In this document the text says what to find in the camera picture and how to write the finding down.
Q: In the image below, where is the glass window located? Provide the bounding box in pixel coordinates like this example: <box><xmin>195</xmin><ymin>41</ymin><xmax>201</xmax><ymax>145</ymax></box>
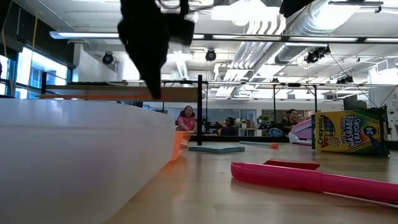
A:
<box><xmin>0</xmin><ymin>46</ymin><xmax>71</xmax><ymax>100</ymax></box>

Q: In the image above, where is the silver ventilation duct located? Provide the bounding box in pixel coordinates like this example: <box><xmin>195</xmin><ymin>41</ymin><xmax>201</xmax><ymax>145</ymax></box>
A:
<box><xmin>275</xmin><ymin>0</ymin><xmax>362</xmax><ymax>65</ymax></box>

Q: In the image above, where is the yellow green crayon box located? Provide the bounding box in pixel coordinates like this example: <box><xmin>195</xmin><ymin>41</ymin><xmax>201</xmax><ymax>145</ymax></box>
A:
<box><xmin>311</xmin><ymin>108</ymin><xmax>390</xmax><ymax>156</ymax></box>

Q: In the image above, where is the black aluminum table frame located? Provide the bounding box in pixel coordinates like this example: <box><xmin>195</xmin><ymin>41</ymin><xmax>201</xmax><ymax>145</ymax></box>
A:
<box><xmin>160</xmin><ymin>79</ymin><xmax>398</xmax><ymax>144</ymax></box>

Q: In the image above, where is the black computer monitor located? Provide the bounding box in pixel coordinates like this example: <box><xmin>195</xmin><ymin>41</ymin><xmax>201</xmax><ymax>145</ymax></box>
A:
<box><xmin>343</xmin><ymin>98</ymin><xmax>368</xmax><ymax>111</ymax></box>

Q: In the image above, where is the red eraser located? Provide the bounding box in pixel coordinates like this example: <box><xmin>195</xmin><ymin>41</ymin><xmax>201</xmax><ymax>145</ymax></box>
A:
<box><xmin>263</xmin><ymin>159</ymin><xmax>321</xmax><ymax>171</ymax></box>

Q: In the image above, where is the clear pencil case orange lid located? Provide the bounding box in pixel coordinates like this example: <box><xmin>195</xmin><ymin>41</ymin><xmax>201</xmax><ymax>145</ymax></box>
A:
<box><xmin>0</xmin><ymin>98</ymin><xmax>192</xmax><ymax>224</ymax></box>

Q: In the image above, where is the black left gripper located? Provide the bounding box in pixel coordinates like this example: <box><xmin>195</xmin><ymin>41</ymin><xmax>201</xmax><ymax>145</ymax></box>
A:
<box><xmin>117</xmin><ymin>0</ymin><xmax>196</xmax><ymax>100</ymax></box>

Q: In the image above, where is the person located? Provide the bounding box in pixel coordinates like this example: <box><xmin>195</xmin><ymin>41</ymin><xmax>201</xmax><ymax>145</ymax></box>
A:
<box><xmin>220</xmin><ymin>116</ymin><xmax>239</xmax><ymax>137</ymax></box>
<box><xmin>176</xmin><ymin>105</ymin><xmax>198</xmax><ymax>133</ymax></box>
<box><xmin>279</xmin><ymin>108</ymin><xmax>300</xmax><ymax>136</ymax></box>

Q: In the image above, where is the blue sticky note pad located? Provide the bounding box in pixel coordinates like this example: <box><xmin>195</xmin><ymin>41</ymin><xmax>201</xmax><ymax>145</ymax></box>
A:
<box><xmin>188</xmin><ymin>144</ymin><xmax>246</xmax><ymax>154</ymax></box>

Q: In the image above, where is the blue chair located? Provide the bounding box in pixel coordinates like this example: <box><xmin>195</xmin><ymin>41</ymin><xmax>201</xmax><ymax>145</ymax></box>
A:
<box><xmin>267</xmin><ymin>127</ymin><xmax>285</xmax><ymax>138</ymax></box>

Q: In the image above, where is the pink stapler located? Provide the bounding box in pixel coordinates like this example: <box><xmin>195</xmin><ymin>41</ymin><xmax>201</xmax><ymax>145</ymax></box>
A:
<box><xmin>288</xmin><ymin>119</ymin><xmax>313</xmax><ymax>146</ymax></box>

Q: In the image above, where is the pink highlighter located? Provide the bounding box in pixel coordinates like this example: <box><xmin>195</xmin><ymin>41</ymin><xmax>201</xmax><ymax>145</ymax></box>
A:
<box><xmin>230</xmin><ymin>161</ymin><xmax>398</xmax><ymax>207</ymax></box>

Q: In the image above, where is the black ceiling camera rig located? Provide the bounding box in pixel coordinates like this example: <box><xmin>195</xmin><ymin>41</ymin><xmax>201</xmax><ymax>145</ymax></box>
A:
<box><xmin>303</xmin><ymin>45</ymin><xmax>331</xmax><ymax>64</ymax></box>

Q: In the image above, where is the teal pencil orange eraser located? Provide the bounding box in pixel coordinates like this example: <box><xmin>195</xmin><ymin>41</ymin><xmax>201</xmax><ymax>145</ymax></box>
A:
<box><xmin>239</xmin><ymin>141</ymin><xmax>279</xmax><ymax>149</ymax></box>

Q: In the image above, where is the long ceiling light strip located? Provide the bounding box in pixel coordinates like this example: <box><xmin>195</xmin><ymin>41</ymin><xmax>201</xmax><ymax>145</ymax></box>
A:
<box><xmin>49</xmin><ymin>30</ymin><xmax>398</xmax><ymax>44</ymax></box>

